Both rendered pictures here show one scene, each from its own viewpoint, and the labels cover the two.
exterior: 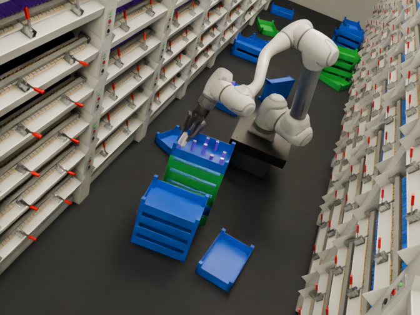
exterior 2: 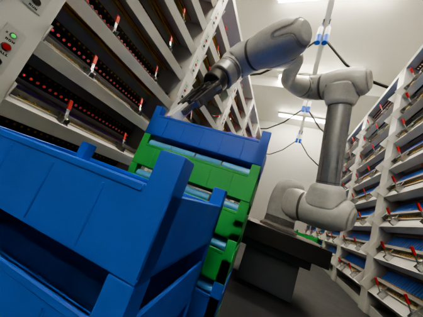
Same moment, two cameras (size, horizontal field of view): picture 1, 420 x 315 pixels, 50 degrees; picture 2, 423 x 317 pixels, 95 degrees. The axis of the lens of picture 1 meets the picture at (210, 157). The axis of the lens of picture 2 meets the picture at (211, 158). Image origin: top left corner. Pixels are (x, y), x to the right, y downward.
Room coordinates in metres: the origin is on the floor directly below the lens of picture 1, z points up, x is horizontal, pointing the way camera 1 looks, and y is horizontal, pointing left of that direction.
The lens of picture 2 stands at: (1.42, -0.10, 0.30)
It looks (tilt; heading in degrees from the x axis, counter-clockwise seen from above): 11 degrees up; 15
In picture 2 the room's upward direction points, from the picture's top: 20 degrees clockwise
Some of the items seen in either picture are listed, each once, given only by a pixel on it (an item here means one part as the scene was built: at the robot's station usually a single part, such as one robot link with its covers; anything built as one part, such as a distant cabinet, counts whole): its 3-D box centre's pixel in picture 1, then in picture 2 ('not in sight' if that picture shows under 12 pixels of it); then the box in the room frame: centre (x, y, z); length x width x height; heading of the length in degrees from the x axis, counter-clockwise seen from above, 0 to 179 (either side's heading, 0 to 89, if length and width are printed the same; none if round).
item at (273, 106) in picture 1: (272, 110); (287, 199); (2.57, -0.28, 0.44); 0.18 x 0.16 x 0.22; 55
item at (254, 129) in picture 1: (264, 125); (278, 222); (2.60, -0.27, 0.31); 0.22 x 0.18 x 0.06; 174
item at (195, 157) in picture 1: (204, 148); (211, 146); (1.94, 0.05, 0.44); 0.30 x 0.20 x 0.08; 88
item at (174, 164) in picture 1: (199, 159); (202, 172); (1.94, 0.05, 0.36); 0.30 x 0.20 x 0.08; 88
